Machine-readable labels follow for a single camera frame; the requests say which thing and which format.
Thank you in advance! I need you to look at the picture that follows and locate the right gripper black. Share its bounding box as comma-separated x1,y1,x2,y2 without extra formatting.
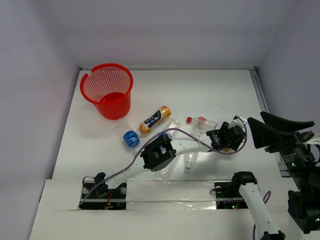
248,108,317,189

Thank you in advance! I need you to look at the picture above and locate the clear bottle with white cap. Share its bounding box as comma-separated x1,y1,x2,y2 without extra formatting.
184,152,199,174

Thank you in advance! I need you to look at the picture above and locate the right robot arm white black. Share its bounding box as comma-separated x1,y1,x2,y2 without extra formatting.
230,111,320,240

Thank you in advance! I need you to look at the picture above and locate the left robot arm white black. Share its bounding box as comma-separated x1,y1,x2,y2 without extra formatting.
79,116,248,205

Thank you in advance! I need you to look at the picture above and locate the red plastic mesh bin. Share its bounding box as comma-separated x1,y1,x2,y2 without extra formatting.
79,63,134,120

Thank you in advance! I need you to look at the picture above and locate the clear bottle with red cap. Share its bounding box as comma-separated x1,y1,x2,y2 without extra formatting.
186,116,217,138

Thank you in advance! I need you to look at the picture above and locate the clear bottle blue label right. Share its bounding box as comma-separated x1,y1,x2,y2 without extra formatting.
163,118,182,138

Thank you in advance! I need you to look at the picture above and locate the clear bottle blue label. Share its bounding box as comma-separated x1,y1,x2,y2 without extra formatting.
163,118,182,138
118,118,141,154

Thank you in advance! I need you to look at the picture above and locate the orange bottle with blue label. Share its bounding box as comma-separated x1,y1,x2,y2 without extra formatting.
138,105,172,135

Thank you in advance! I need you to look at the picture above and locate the clear bottle blue label left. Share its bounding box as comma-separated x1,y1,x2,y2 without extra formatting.
118,118,141,154

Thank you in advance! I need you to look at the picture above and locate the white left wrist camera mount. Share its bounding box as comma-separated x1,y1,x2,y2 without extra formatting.
229,116,248,129

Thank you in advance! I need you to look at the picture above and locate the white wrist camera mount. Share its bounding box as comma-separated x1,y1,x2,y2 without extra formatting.
305,133,320,146
229,116,248,129

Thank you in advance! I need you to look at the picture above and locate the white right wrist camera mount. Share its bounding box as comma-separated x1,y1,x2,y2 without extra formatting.
305,133,320,146

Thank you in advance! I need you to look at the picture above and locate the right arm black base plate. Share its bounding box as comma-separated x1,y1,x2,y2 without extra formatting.
213,181,248,210

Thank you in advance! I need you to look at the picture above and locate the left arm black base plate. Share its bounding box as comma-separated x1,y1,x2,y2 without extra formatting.
79,181,127,211

